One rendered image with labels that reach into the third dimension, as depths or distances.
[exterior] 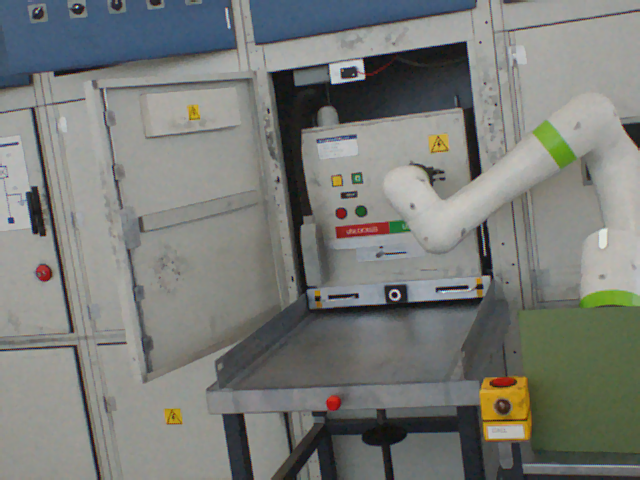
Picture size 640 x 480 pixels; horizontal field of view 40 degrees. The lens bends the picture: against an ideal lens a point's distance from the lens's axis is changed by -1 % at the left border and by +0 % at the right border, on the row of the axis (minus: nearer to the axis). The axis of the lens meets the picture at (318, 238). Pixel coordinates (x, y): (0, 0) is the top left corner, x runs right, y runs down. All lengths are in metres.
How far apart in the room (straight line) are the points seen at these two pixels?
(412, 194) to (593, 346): 0.62
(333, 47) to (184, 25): 0.43
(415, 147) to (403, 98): 0.80
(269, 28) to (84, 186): 0.78
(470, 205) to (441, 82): 1.24
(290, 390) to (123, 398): 1.09
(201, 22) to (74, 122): 0.54
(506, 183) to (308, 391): 0.65
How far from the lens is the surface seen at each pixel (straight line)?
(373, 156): 2.51
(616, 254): 1.80
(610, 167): 2.15
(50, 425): 3.14
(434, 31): 2.46
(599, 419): 1.70
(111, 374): 2.94
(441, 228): 2.05
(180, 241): 2.33
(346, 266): 2.57
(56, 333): 3.02
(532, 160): 2.05
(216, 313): 2.43
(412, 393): 1.89
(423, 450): 2.68
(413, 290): 2.53
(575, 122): 2.05
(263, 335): 2.28
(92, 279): 2.89
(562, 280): 2.46
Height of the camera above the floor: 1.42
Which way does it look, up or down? 8 degrees down
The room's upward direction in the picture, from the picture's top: 8 degrees counter-clockwise
